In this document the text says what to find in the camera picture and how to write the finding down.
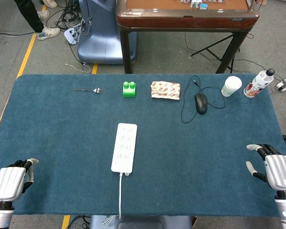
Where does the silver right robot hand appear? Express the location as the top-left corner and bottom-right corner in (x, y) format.
(245, 144), (286, 191)

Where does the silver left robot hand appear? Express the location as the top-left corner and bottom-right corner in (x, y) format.
(0, 158), (40, 203)

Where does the white power strip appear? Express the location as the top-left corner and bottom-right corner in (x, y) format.
(111, 123), (138, 177)

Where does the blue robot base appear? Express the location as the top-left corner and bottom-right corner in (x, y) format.
(77, 0), (138, 64)

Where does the blue table cloth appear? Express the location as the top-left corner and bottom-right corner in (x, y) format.
(0, 73), (286, 218)

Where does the white printed plastic bottle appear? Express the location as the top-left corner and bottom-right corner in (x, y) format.
(243, 68), (276, 98)

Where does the white paper cup stack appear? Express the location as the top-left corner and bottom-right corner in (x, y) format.
(221, 76), (243, 97)

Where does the black computer mouse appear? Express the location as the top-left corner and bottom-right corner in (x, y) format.
(194, 93), (208, 115)

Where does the metal fork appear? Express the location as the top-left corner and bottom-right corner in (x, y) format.
(74, 88), (105, 94)

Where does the grey robot torso base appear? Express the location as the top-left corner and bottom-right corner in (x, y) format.
(89, 215), (193, 229)

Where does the red white snack packet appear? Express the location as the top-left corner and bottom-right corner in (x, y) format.
(151, 81), (182, 101)

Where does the green toy building block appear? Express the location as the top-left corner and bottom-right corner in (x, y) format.
(123, 81), (137, 98)

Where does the white floor socket strip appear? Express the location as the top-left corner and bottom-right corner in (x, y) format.
(63, 27), (81, 45)

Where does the person in black trousers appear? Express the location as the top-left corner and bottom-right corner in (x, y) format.
(13, 0), (61, 41)

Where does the brown mahjong table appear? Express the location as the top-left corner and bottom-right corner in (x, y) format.
(116, 0), (260, 74)

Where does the white cable with plug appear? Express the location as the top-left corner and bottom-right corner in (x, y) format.
(118, 173), (123, 219)

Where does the black wired mouse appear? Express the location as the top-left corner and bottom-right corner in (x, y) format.
(181, 75), (226, 124)

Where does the white floor cable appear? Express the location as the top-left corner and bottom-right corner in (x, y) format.
(65, 62), (92, 73)

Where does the black floor cable tangle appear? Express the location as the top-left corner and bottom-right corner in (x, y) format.
(53, 0), (91, 33)

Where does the hanging black cable with plug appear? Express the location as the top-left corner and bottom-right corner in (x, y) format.
(85, 0), (93, 26)

